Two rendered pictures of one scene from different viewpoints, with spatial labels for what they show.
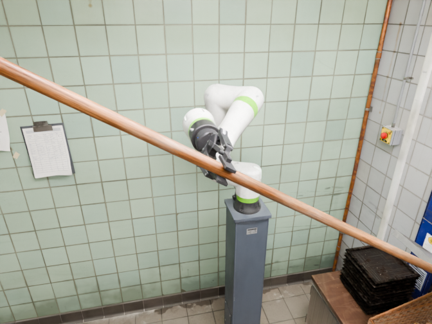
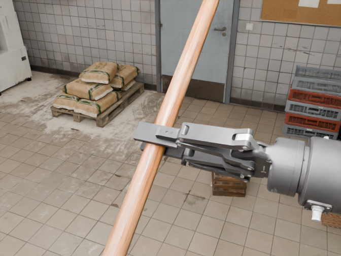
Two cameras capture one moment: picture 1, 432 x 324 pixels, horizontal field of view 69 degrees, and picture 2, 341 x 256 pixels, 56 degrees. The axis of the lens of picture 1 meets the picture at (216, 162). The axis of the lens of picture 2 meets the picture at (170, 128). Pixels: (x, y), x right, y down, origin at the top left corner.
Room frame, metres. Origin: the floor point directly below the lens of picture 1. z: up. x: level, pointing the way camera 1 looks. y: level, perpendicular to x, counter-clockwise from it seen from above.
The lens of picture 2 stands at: (0.93, -0.35, 2.07)
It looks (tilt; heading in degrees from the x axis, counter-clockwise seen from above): 31 degrees down; 124
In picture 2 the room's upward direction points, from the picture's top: straight up
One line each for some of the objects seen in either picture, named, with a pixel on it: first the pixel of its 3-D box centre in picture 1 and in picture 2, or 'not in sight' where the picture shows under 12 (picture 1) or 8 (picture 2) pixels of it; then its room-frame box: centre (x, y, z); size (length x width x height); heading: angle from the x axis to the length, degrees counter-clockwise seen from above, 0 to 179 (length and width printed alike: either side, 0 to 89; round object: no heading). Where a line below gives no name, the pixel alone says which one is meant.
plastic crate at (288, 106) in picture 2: not in sight; (313, 103); (0.40, 3.44, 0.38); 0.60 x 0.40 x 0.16; 11
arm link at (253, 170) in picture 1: (245, 180); not in sight; (1.45, -0.16, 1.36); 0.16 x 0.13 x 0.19; 67
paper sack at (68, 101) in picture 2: not in sight; (76, 95); (-2.39, 2.24, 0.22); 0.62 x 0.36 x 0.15; 108
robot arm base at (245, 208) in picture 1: (243, 196); not in sight; (1.50, -0.16, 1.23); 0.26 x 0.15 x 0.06; 13
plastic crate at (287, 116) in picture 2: not in sight; (312, 115); (0.41, 3.45, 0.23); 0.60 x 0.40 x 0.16; 12
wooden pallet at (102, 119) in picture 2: not in sight; (101, 98); (-2.27, 2.57, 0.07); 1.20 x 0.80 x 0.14; 102
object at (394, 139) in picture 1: (390, 135); not in sight; (1.86, -1.09, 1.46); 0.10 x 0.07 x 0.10; 12
